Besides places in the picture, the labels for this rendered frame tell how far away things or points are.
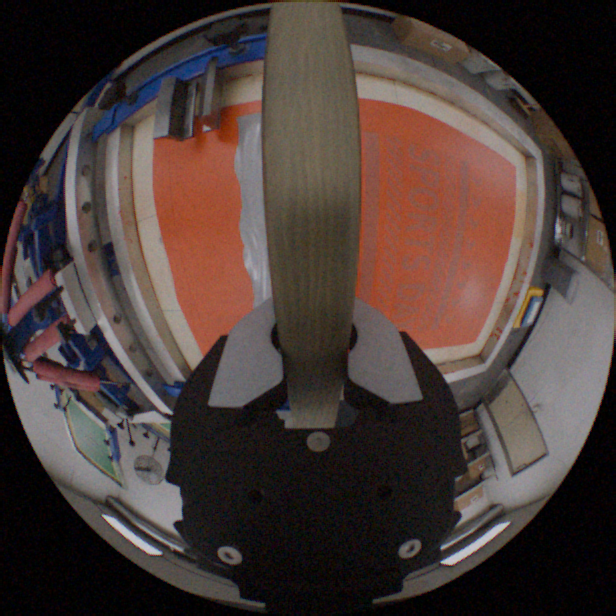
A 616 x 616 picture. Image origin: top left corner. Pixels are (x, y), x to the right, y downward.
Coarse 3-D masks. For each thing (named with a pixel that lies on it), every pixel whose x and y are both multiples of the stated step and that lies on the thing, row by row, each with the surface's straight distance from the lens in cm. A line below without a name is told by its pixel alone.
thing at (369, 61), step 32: (256, 64) 30; (384, 64) 30; (416, 64) 34; (448, 96) 36; (480, 96) 40; (128, 128) 40; (512, 128) 45; (128, 160) 38; (128, 192) 36; (128, 224) 35; (128, 256) 34; (128, 288) 37; (512, 288) 51; (160, 320) 39; (512, 320) 54; (160, 352) 42; (480, 352) 59
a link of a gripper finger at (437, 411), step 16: (416, 352) 9; (416, 368) 8; (432, 368) 8; (432, 384) 8; (448, 384) 8; (432, 400) 8; (448, 400) 8; (384, 416) 8; (400, 416) 7; (416, 416) 7; (432, 416) 7; (448, 416) 7; (432, 432) 7; (448, 432) 7; (448, 448) 7; (464, 464) 7
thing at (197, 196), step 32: (224, 128) 28; (384, 128) 28; (416, 128) 30; (448, 128) 34; (160, 160) 33; (192, 160) 29; (224, 160) 27; (480, 160) 38; (160, 192) 32; (192, 192) 29; (224, 192) 26; (512, 192) 46; (160, 224) 32; (192, 224) 29; (224, 224) 27; (480, 224) 37; (512, 224) 46; (480, 256) 39
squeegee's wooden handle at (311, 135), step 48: (288, 48) 8; (336, 48) 8; (288, 96) 7; (336, 96) 7; (288, 144) 6; (336, 144) 6; (288, 192) 6; (336, 192) 6; (288, 240) 6; (336, 240) 6; (288, 288) 6; (336, 288) 6; (288, 336) 8; (336, 336) 8; (288, 384) 10; (336, 384) 10
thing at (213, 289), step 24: (192, 264) 31; (216, 264) 29; (240, 264) 27; (480, 264) 39; (504, 264) 46; (192, 288) 32; (216, 288) 30; (240, 288) 29; (480, 288) 42; (192, 312) 35; (216, 312) 33; (240, 312) 31; (480, 312) 46; (216, 336) 36; (432, 336) 41; (456, 336) 46
